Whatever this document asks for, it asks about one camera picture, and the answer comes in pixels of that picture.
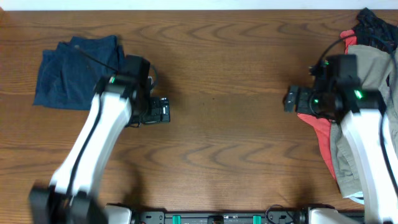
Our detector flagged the dark blue denim shorts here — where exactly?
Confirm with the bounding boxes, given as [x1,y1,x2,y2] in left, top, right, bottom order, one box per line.
[33,35,124,110]

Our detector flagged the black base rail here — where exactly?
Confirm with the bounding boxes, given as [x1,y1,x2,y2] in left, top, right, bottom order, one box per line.
[102,203,364,224]

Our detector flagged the black patterned garment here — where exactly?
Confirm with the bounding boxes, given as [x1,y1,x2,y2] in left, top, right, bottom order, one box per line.
[352,8,397,52]

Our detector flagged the red garment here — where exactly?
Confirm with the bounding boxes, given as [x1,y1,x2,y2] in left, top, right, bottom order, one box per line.
[297,30,358,180]

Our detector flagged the beige khaki garment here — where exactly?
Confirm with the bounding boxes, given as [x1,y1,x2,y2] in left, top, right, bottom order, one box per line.
[330,45,397,198]

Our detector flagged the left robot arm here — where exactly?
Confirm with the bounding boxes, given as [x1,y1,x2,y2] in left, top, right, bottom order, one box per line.
[29,75,170,223]

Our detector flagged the white light blue garment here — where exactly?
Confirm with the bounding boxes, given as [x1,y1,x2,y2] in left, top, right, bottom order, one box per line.
[347,192,364,205]

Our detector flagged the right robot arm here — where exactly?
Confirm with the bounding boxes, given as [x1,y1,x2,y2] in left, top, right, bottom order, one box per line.
[284,85,397,223]

